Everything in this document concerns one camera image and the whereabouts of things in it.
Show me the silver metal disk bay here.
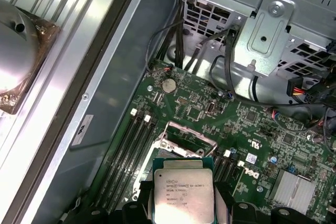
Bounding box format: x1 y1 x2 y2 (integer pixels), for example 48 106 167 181
183 0 336 104

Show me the CPU socket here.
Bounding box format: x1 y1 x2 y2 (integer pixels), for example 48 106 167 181
132 140 218 204

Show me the brown square base plate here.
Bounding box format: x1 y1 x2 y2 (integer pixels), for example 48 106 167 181
0 11 64 116

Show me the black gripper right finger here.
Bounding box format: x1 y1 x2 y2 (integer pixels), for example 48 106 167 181
214 181 299 224

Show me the black power connector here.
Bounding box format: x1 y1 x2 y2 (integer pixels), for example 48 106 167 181
287 77 320 100

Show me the black PC case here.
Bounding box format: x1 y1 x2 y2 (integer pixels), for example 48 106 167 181
0 0 336 224

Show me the silver finned heatsink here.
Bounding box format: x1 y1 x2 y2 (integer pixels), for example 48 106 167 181
267 168 317 216

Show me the silver CPU green board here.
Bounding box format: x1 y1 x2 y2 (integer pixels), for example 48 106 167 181
152 157 215 224

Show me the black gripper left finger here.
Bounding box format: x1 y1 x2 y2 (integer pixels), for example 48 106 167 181
88 180 155 224

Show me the green motherboard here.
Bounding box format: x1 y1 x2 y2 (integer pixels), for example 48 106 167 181
91 58 336 224

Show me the metal socket cover frame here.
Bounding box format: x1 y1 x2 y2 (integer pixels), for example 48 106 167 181
160 120 219 158

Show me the black RAM slot row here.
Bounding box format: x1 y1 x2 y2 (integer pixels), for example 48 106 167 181
94 108 160 209
214 149 245 183

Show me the black wire bundle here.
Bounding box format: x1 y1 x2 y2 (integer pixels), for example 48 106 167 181
172 0 186 69

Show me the thick black wire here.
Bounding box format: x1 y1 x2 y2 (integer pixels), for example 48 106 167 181
208 23 329 108

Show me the round coin cell battery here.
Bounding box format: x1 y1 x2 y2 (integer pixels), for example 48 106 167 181
161 78 176 94

